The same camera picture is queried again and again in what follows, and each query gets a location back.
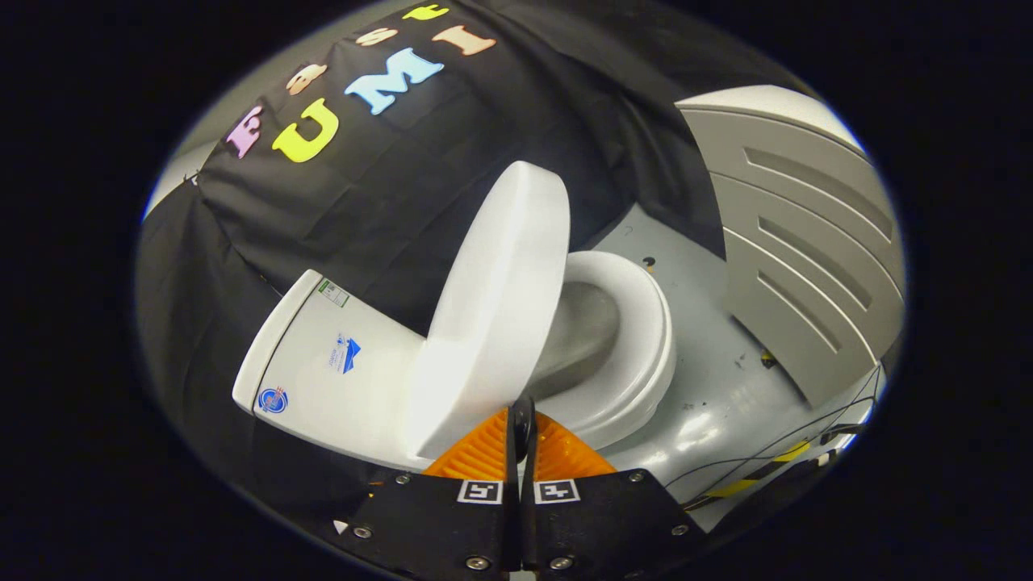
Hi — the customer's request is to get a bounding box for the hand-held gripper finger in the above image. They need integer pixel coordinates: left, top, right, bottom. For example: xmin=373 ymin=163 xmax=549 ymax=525
xmin=335 ymin=395 xmax=522 ymax=579
xmin=521 ymin=395 xmax=708 ymax=579

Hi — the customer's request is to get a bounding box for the white toilet lid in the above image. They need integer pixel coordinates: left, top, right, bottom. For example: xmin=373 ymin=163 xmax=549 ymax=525
xmin=406 ymin=160 xmax=571 ymax=461

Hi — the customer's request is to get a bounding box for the white toilet seat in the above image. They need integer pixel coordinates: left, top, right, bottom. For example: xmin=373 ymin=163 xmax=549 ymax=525
xmin=529 ymin=250 xmax=677 ymax=451

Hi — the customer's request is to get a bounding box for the white toilet with tank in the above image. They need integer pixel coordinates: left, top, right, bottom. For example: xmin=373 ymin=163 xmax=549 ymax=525
xmin=232 ymin=250 xmax=677 ymax=473

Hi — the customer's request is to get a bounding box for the black backdrop cloth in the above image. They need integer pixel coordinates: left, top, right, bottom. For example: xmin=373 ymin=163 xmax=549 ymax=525
xmin=133 ymin=0 xmax=816 ymax=533

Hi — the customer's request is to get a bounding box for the white drawer cabinet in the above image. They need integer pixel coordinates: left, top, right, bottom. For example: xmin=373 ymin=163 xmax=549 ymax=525
xmin=676 ymin=85 xmax=906 ymax=408

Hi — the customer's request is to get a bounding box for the thin black cable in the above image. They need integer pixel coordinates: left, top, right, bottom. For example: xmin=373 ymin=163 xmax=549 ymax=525
xmin=666 ymin=363 xmax=885 ymax=489

